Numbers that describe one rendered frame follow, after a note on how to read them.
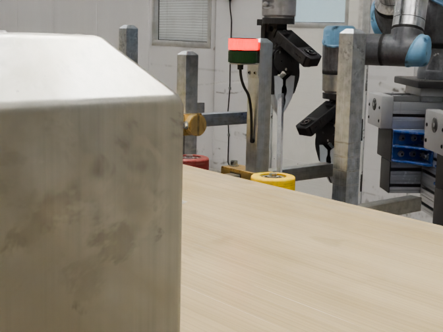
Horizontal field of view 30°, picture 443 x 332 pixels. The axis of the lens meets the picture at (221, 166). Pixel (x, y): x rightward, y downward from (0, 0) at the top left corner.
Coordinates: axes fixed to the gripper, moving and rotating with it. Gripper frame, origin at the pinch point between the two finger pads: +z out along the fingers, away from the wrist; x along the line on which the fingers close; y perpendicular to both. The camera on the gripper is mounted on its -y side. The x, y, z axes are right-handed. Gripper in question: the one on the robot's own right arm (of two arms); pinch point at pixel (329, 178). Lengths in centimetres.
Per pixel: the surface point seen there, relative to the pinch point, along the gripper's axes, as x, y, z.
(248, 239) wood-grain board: -55, -73, -10
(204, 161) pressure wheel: -3.9, -40.2, -9.2
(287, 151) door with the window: 276, 249, 56
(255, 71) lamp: -5.1, -28.0, -26.5
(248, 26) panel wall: 323, 255, -28
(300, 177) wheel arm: -1.5, -11.1, -1.8
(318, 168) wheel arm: -1.5, -5.3, -3.2
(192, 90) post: 19.2, -25.6, -20.7
